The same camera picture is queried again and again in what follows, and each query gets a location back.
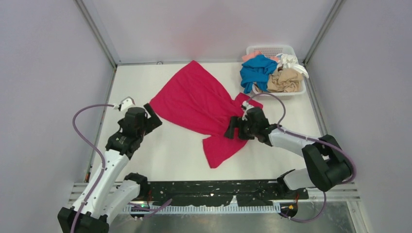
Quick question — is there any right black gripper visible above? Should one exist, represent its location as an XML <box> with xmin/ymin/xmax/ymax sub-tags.
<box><xmin>224</xmin><ymin>116</ymin><xmax>258</xmax><ymax>141</ymax></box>

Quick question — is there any magenta t shirt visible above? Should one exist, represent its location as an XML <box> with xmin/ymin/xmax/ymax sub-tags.
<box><xmin>149</xmin><ymin>61</ymin><xmax>249</xmax><ymax>168</ymax></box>

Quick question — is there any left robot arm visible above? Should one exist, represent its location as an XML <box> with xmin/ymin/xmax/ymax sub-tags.
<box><xmin>57</xmin><ymin>103</ymin><xmax>162</xmax><ymax>233</ymax></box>

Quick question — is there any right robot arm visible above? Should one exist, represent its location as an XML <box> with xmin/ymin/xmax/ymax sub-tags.
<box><xmin>224</xmin><ymin>107</ymin><xmax>355</xmax><ymax>199</ymax></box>

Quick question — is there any blue t shirt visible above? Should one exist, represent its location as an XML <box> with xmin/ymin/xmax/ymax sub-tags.
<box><xmin>240</xmin><ymin>55</ymin><xmax>278</xmax><ymax>94</ymax></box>

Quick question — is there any beige t shirt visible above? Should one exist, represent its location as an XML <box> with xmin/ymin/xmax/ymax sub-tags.
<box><xmin>267</xmin><ymin>68</ymin><xmax>303</xmax><ymax>93</ymax></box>

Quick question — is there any salmon pink t shirt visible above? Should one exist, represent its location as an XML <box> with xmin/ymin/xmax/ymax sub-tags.
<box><xmin>242</xmin><ymin>50</ymin><xmax>280</xmax><ymax>63</ymax></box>

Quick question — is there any white t shirt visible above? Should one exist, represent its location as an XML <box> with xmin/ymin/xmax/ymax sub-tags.
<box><xmin>275</xmin><ymin>53</ymin><xmax>309</xmax><ymax>78</ymax></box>

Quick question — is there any white plastic basket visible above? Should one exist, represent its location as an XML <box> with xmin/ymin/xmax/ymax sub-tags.
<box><xmin>246</xmin><ymin>45</ymin><xmax>307</xmax><ymax>97</ymax></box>

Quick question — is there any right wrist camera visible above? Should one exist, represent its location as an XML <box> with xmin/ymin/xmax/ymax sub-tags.
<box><xmin>241</xmin><ymin>100</ymin><xmax>254</xmax><ymax>118</ymax></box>

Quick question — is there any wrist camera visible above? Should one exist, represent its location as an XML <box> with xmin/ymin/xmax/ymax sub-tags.
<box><xmin>118</xmin><ymin>97</ymin><xmax>135</xmax><ymax>112</ymax></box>
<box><xmin>241</xmin><ymin>100</ymin><xmax>254</xmax><ymax>118</ymax></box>

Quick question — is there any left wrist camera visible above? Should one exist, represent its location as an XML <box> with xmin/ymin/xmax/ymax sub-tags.
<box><xmin>118</xmin><ymin>97</ymin><xmax>135</xmax><ymax>112</ymax></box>

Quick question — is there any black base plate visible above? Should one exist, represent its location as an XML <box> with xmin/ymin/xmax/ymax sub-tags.
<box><xmin>137</xmin><ymin>180</ymin><xmax>309</xmax><ymax>207</ymax></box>

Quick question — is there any slotted cable duct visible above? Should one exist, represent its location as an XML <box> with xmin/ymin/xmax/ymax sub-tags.
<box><xmin>119</xmin><ymin>204</ymin><xmax>282</xmax><ymax>215</ymax></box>

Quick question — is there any aluminium frame rail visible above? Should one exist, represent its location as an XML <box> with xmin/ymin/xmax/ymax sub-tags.
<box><xmin>68</xmin><ymin>182</ymin><xmax>361</xmax><ymax>204</ymax></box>

